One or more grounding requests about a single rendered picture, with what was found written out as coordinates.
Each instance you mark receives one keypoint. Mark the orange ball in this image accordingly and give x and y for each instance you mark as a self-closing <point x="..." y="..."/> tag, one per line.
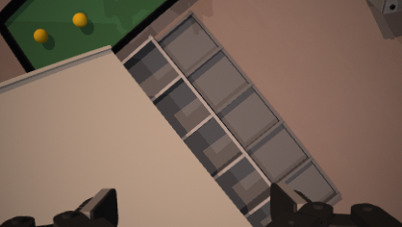
<point x="41" y="36"/>
<point x="80" y="20"/>

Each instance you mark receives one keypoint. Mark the green tray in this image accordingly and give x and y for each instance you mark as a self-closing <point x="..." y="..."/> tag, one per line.
<point x="108" y="22"/>

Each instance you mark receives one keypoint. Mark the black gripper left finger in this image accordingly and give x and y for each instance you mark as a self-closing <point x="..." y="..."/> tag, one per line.
<point x="91" y="214"/>

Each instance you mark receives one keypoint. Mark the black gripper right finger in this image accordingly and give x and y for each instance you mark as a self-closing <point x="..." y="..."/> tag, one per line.
<point x="294" y="211"/>

